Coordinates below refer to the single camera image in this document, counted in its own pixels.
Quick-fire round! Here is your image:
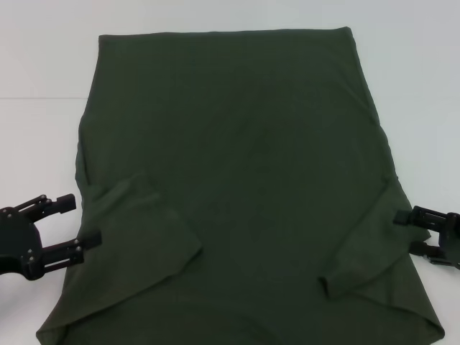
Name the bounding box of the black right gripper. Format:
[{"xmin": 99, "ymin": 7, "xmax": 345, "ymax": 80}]
[{"xmin": 392, "ymin": 205, "xmax": 460, "ymax": 271}]

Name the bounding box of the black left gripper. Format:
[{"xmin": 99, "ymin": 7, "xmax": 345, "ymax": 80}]
[{"xmin": 0, "ymin": 193, "xmax": 103, "ymax": 282}]

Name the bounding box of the dark green shirt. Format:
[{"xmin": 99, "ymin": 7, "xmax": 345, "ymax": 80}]
[{"xmin": 34, "ymin": 26, "xmax": 446, "ymax": 345}]

